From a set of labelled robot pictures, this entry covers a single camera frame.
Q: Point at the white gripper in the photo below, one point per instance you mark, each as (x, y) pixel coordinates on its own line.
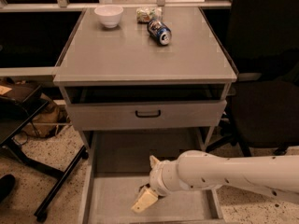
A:
(156, 178)

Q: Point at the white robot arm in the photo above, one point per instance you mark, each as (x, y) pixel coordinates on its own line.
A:
(272, 176)

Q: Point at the open grey lower drawer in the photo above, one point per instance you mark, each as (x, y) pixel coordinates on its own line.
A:
(119, 166)

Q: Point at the closed grey upper drawer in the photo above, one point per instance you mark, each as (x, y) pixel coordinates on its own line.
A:
(112, 116)

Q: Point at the grey drawer cabinet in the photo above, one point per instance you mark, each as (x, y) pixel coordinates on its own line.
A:
(125, 65)

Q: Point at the blue soda can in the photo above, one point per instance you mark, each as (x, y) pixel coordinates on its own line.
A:
(160, 32)

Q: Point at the brown bag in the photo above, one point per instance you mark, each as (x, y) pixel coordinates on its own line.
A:
(46, 115)

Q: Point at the black shoe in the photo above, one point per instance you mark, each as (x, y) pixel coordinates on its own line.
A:
(7, 183)

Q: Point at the black side table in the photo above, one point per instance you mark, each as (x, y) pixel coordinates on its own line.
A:
(9, 127)

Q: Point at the green white snack bag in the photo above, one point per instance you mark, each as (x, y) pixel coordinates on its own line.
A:
(146, 14)

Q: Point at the white bowl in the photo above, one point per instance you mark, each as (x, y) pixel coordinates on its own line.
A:
(109, 15)

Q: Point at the black office chair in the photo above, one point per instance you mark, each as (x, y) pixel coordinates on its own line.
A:
(262, 39)

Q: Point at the black drawer handle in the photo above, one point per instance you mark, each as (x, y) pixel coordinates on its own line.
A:
(148, 114)

